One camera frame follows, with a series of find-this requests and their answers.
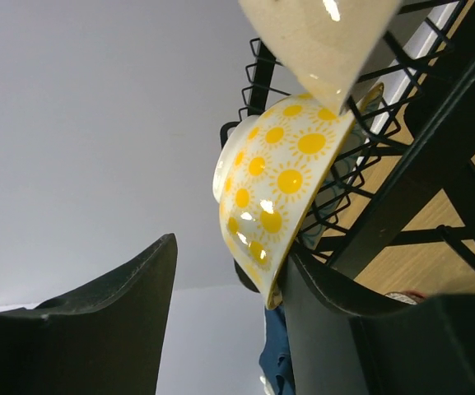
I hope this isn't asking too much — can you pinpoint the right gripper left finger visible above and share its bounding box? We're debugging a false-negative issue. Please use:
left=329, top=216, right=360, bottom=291
left=0, top=234, right=178, bottom=394

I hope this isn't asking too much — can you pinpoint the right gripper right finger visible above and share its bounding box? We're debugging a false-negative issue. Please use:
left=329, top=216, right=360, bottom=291
left=281, top=251, right=475, bottom=394

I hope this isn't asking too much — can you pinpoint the yellow patterned bowl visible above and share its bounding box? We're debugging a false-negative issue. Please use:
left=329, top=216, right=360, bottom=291
left=212, top=81, right=385, bottom=310

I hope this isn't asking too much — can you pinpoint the beige bowl brown leaf pattern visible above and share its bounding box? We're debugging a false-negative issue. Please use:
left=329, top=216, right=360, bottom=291
left=240, top=0, right=402, bottom=115

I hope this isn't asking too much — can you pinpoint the black two-tier dish rack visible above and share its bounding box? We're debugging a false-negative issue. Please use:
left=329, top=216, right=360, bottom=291
left=219, top=0, right=475, bottom=294

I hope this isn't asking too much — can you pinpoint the dark blue folded garment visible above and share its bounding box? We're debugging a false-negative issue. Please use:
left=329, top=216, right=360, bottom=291
left=258, top=306, right=296, bottom=395

